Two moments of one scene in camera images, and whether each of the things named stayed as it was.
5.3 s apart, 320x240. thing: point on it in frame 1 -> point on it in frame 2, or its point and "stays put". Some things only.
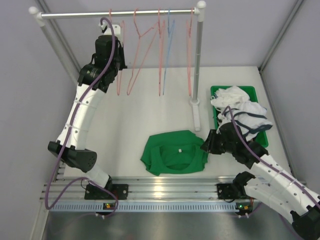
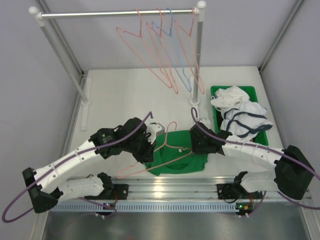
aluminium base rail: x=62 y=188 stays put
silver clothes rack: x=195 y=103 stays put
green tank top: x=174 y=153 stays put
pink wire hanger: x=123 y=50 -> x=166 y=144
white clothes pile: x=249 y=117 stays put
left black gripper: x=121 y=58 -> x=144 y=152
